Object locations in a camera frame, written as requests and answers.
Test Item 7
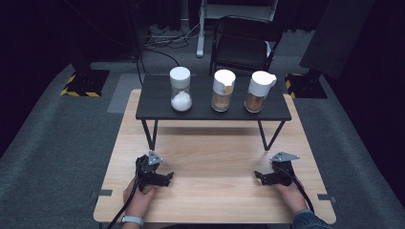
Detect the person's left hand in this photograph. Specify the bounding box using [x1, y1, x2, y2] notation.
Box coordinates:
[122, 179, 157, 219]

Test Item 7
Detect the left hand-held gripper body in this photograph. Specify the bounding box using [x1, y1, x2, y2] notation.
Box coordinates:
[135, 150, 163, 195]

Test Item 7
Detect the grey panel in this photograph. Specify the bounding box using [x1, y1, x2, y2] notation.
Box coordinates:
[299, 0, 376, 80]

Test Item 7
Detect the person's right hand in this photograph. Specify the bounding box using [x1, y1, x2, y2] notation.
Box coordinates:
[275, 181, 309, 215]

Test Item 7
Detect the spout-lid jar of tan spice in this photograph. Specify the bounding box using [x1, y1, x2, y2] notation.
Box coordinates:
[210, 69, 237, 113]

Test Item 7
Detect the bundle of floor cables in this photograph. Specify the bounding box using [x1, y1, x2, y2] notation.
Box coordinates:
[144, 23, 202, 50]

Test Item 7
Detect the black floor cable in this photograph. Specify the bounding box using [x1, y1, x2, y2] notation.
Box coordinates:
[136, 47, 181, 87]

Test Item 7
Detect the right hand-held gripper cable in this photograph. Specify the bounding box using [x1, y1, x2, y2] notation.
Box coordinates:
[280, 166, 316, 215]

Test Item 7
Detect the round-lid jar of white salt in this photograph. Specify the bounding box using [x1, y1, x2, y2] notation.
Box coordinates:
[169, 66, 193, 113]

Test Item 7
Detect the black folding chair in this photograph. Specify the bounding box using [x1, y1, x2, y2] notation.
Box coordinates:
[208, 14, 284, 78]

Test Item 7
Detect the spout-lid jar of brown spice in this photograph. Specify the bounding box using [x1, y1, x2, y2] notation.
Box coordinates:
[244, 70, 278, 114]

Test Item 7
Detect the white desk frame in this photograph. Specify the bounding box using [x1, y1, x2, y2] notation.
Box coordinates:
[196, 0, 279, 58]

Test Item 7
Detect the left hand-held gripper cable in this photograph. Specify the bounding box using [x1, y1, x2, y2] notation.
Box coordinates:
[106, 165, 141, 229]

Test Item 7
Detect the hand-held gripper cable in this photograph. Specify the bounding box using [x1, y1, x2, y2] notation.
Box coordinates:
[280, 166, 316, 215]
[106, 165, 141, 229]

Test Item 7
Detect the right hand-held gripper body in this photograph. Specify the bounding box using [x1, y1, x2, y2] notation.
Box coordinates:
[270, 152, 301, 187]

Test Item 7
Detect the grey wristwatch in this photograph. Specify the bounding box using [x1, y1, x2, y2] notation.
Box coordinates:
[121, 215, 145, 228]

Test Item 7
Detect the black stand with striped base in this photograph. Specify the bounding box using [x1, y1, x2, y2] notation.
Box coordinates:
[59, 31, 111, 98]
[285, 69, 329, 99]

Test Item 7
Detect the black raised shelf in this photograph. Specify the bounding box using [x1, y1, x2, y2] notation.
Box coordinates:
[135, 74, 292, 152]

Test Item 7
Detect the grey tape tab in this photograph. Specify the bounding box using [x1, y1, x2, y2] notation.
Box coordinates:
[317, 193, 337, 204]
[90, 189, 114, 199]

